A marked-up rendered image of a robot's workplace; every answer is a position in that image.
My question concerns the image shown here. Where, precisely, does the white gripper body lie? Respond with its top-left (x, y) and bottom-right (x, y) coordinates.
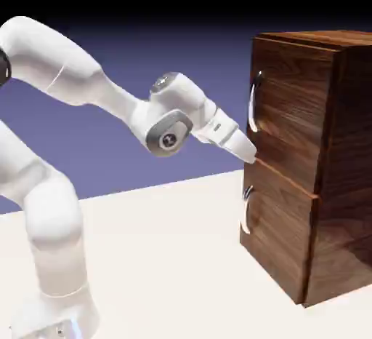
top-left (222, 128), bottom-right (258, 164)

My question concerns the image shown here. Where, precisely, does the dark wood cabinet door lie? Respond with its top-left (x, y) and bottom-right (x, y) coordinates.
top-left (246, 37), bottom-right (340, 194)
top-left (239, 159), bottom-right (320, 305)

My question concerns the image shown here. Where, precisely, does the dark wood cabinet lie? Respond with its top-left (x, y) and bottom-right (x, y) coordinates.
top-left (239, 30), bottom-right (372, 308)

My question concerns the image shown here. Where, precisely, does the curved silver handle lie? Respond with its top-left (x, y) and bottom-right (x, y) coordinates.
top-left (240, 186), bottom-right (254, 235)
top-left (247, 71), bottom-right (263, 133)

